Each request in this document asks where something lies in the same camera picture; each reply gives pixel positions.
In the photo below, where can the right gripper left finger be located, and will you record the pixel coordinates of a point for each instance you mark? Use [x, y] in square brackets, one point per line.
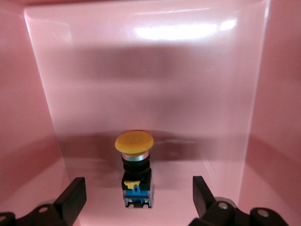
[65, 202]

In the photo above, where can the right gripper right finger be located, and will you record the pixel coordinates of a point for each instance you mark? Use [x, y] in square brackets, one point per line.
[207, 207]

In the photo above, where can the yellow mushroom push button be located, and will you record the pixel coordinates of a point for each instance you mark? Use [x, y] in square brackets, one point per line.
[135, 141]

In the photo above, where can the pink plastic bin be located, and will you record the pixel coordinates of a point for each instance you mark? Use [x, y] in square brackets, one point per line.
[150, 70]

